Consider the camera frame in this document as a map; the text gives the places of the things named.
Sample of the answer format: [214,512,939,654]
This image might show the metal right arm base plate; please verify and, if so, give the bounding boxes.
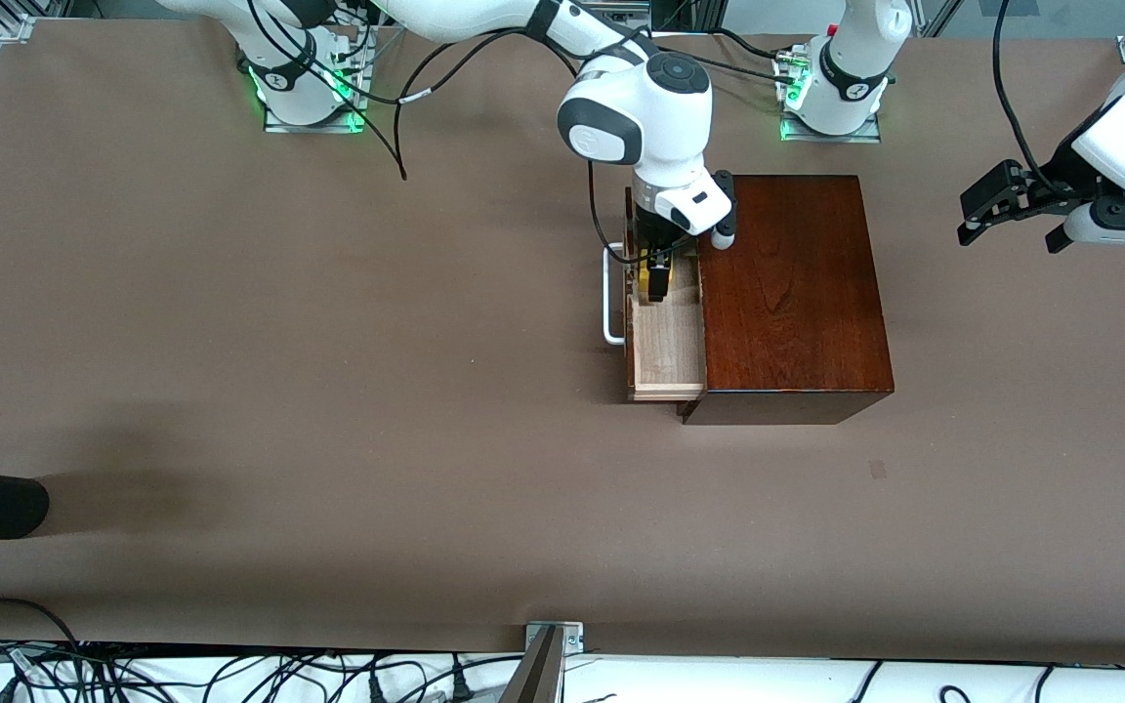
[265,27,375,136]

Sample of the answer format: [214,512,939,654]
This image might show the silver metal bracket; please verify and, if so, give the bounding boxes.
[523,620,588,655]

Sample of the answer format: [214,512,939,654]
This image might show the dark brown wooden box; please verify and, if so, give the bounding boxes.
[680,175,896,427]

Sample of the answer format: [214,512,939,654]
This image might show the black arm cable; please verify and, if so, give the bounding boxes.
[990,0,1062,196]
[248,0,671,267]

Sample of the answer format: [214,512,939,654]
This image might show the aluminium frame post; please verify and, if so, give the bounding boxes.
[917,0,966,38]

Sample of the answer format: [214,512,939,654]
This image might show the black left base cable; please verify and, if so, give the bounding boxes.
[655,27,803,84]

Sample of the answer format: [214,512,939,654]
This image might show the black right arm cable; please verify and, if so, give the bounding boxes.
[248,0,671,267]

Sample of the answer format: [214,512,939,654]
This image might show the white sheet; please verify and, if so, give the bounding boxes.
[0,640,1125,703]

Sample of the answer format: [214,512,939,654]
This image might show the black right base cable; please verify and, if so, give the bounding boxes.
[330,0,408,99]

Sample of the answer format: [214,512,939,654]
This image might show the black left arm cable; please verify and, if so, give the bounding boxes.
[990,0,1062,196]

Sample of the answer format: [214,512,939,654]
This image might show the black base cable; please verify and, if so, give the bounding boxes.
[330,0,408,99]
[655,27,803,84]

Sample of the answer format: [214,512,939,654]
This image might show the tangled black cables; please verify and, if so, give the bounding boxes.
[0,640,524,703]

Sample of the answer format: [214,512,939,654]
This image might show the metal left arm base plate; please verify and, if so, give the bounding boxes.
[780,109,886,145]

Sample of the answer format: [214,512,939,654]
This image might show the dark metal post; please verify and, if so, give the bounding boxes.
[499,625,564,703]

